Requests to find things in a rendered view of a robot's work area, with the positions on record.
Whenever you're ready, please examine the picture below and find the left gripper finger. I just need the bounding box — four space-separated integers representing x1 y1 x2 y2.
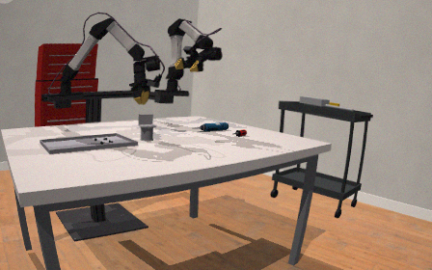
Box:
190 61 199 72
175 59 184 69

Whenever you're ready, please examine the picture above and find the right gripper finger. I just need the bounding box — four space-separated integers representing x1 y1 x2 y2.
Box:
134 91 144 104
142 92 149 105

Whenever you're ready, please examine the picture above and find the blue screwdriver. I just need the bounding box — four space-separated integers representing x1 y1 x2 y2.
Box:
192 122 229 131

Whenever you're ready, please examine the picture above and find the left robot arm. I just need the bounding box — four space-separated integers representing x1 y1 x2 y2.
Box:
155 18 222 93

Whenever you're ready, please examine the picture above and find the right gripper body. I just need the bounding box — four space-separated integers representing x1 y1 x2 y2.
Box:
129 72 150 98

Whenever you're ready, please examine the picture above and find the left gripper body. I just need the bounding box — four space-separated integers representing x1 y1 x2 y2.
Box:
180 53 204 71

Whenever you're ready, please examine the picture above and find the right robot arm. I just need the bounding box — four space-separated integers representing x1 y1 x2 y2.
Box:
48 18 160 97

